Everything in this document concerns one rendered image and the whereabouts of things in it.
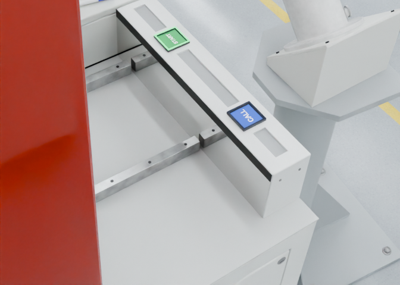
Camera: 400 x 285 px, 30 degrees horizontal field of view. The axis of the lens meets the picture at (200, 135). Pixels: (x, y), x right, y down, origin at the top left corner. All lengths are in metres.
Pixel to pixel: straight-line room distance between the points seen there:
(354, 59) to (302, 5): 0.17
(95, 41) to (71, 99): 1.21
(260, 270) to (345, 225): 1.04
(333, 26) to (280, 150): 0.38
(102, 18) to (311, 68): 0.47
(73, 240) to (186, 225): 0.85
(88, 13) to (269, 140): 0.50
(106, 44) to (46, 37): 1.28
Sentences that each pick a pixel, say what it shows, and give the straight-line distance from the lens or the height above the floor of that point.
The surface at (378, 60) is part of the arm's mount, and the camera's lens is 1.77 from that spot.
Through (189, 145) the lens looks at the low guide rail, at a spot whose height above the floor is 0.85.
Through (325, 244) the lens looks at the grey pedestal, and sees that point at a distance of 2.45.
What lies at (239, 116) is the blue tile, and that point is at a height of 0.96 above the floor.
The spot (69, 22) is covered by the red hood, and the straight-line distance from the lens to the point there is 0.45.
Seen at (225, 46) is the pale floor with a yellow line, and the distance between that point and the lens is 3.02.
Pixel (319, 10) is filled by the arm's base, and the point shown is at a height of 0.99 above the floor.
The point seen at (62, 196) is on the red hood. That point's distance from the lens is 0.57.
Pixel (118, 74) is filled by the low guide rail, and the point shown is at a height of 0.84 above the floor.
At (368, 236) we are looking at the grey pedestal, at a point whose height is 0.01.
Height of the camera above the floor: 2.03
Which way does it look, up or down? 49 degrees down
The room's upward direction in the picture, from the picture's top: 5 degrees clockwise
